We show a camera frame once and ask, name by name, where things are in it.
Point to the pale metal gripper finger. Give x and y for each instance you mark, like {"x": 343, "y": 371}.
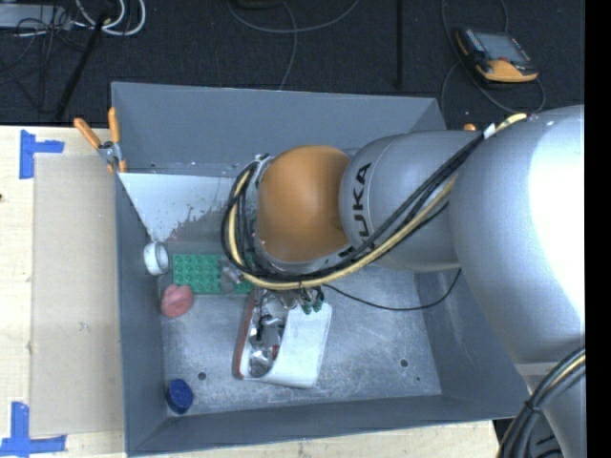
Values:
{"x": 254, "y": 362}
{"x": 267, "y": 360}

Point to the red-brown flat block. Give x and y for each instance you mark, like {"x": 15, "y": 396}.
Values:
{"x": 241, "y": 341}

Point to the blue round cap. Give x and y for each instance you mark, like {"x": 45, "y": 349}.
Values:
{"x": 179, "y": 395}

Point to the green studded flat block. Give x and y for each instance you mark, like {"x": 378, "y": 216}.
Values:
{"x": 198, "y": 275}

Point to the pink toy food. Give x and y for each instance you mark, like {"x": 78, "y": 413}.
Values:
{"x": 175, "y": 301}

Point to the grey metal bin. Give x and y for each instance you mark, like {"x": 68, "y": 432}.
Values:
{"x": 377, "y": 351}

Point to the pale flat board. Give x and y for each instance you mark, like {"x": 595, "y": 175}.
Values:
{"x": 71, "y": 294}

